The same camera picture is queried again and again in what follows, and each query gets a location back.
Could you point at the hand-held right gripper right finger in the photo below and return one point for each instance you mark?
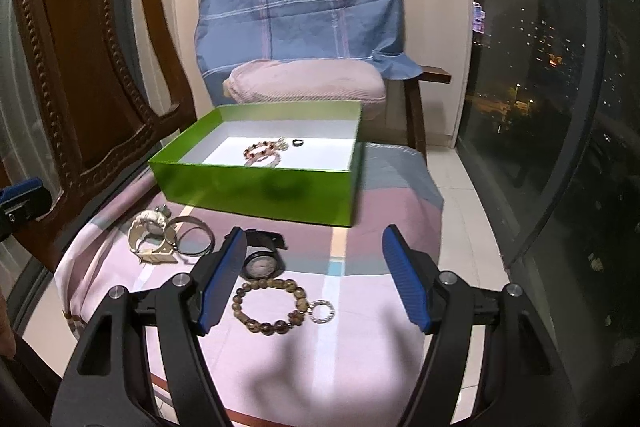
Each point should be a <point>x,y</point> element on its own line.
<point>407,279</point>

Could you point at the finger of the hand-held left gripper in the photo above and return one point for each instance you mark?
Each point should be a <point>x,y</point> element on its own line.
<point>22,188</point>

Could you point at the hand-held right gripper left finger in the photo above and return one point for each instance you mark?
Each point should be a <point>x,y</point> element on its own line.
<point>222,279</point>

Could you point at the green cardboard box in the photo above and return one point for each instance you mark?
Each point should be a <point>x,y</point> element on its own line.
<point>260,194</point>

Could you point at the black wrist watch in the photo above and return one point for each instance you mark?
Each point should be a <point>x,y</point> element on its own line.
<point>262,263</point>

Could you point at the thin metal bangle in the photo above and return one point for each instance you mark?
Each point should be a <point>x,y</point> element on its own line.
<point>172,227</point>

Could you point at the white wrist watch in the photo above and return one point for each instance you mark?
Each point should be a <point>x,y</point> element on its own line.
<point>150,237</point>

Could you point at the pink plaid sheet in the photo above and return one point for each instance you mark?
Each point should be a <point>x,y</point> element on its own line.
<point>350,347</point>

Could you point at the small silver trinket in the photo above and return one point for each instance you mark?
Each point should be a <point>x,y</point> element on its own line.
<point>162,209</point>

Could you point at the carved brown wooden chair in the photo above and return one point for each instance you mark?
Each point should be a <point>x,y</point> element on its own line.
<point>85,72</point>

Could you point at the pink pillow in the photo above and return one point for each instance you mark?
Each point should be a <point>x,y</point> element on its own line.
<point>310,82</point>

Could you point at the small paper tag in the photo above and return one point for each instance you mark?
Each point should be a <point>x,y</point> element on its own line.
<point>479,19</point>

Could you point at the wooden armchair frame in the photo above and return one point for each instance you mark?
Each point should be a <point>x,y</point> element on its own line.
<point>432,74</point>

